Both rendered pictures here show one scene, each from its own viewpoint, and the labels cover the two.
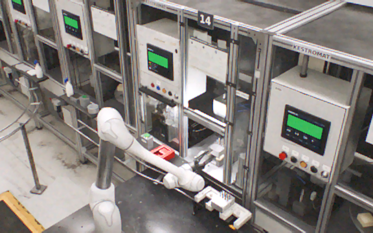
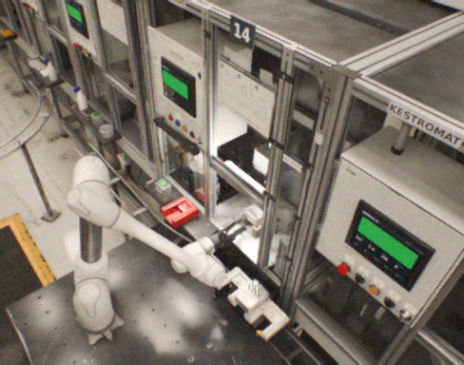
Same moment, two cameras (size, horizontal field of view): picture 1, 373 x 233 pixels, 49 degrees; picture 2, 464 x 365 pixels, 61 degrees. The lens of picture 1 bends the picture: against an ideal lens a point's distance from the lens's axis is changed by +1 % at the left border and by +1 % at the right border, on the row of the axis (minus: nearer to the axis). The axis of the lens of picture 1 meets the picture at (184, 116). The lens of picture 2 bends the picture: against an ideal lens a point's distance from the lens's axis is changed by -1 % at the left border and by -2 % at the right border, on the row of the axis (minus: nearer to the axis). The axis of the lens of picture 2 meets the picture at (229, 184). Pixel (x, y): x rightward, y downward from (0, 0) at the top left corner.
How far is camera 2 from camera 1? 0.99 m
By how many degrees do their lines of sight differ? 12
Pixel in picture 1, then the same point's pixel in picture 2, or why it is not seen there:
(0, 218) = (2, 249)
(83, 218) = (71, 287)
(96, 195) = (80, 270)
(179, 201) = not seen: hidden behind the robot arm
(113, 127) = (83, 198)
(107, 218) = (87, 308)
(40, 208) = (49, 240)
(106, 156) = (88, 225)
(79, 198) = not seen: hidden behind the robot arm
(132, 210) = (135, 282)
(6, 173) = (19, 191)
